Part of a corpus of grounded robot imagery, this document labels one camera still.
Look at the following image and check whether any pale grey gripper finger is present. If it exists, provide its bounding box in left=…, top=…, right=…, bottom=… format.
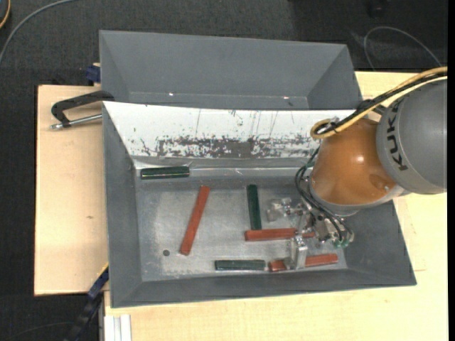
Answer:
left=289, top=234, right=309, bottom=271
left=266, top=197, right=304, bottom=223

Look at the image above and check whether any dark green flat block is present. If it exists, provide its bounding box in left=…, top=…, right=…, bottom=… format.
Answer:
left=140, top=166, right=191, bottom=180
left=213, top=259, right=267, bottom=272
left=245, top=183, right=263, bottom=232

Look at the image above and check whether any red-brown flat block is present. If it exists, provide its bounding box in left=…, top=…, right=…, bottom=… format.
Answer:
left=243, top=227, right=316, bottom=242
left=267, top=253, right=340, bottom=274
left=178, top=185, right=211, bottom=256

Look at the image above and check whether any grey metal bin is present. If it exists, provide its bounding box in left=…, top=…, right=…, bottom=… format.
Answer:
left=98, top=29, right=417, bottom=308

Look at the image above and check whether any pale wood flat board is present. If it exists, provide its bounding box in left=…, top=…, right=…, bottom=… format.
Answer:
left=33, top=85, right=109, bottom=296

